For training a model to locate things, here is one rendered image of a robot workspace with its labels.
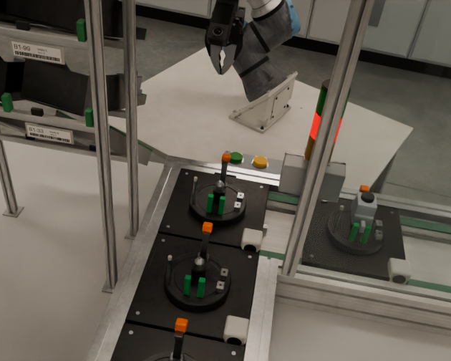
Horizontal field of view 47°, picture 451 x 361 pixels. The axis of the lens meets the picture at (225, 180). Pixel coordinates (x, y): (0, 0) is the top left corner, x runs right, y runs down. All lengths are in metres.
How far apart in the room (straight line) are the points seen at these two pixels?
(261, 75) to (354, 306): 0.83
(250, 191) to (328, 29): 3.02
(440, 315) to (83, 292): 0.80
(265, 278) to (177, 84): 1.00
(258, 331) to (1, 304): 0.57
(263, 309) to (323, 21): 3.33
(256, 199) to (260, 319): 0.34
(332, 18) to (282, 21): 2.51
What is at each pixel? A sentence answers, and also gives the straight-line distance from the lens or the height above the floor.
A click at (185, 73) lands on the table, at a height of 0.86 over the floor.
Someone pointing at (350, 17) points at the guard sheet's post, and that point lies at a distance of 0.82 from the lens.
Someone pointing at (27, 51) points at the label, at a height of 1.44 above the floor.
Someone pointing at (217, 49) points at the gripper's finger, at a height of 1.29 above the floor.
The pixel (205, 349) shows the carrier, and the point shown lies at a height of 0.97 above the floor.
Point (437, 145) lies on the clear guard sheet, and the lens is 0.96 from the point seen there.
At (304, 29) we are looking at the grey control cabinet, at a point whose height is 0.18.
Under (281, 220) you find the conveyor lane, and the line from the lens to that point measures 1.35.
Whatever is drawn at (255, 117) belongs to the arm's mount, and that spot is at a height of 0.91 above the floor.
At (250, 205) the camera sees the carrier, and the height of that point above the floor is 0.97.
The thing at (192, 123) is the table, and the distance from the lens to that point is 1.74.
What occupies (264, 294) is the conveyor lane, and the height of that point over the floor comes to 0.95.
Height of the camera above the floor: 1.85
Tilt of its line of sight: 40 degrees down
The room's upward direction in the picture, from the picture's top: 7 degrees clockwise
